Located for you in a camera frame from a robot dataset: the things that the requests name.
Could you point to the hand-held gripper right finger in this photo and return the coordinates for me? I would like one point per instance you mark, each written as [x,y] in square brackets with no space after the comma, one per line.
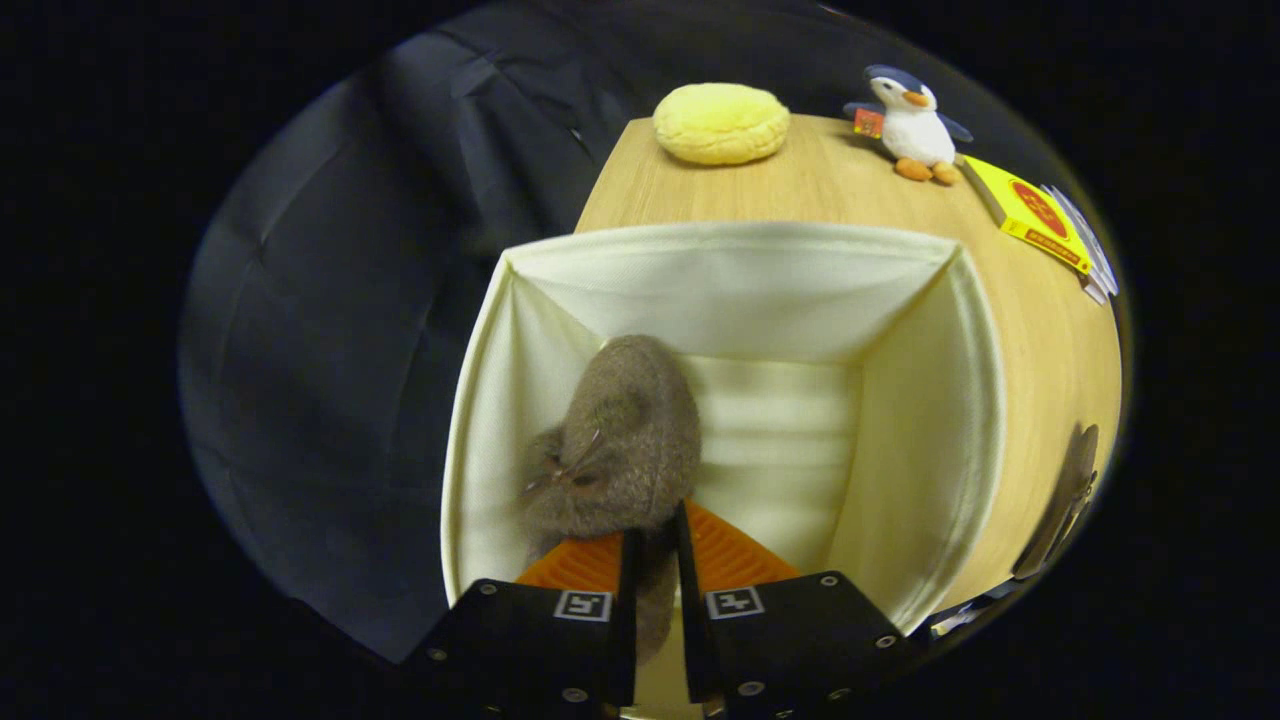
[790,640]

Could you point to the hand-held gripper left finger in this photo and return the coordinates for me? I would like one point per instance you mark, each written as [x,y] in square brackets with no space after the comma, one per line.
[520,650]

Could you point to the brown fuzzy shoe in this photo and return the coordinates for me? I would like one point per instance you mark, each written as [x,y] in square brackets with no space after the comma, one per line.
[620,440]
[1060,500]

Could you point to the cream fabric storage box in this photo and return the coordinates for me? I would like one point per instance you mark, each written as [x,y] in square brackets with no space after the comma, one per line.
[760,290]

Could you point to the yellow book red circle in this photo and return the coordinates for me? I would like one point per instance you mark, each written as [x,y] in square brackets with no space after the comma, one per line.
[1035,215]

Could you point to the white illustrated book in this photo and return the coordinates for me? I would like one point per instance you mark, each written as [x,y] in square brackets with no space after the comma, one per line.
[1085,235]

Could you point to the yellow bread plush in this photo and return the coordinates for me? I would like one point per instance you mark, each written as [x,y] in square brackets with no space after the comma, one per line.
[720,123]

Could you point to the penguin plush toy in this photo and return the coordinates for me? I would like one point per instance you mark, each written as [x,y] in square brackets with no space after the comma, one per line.
[915,130]

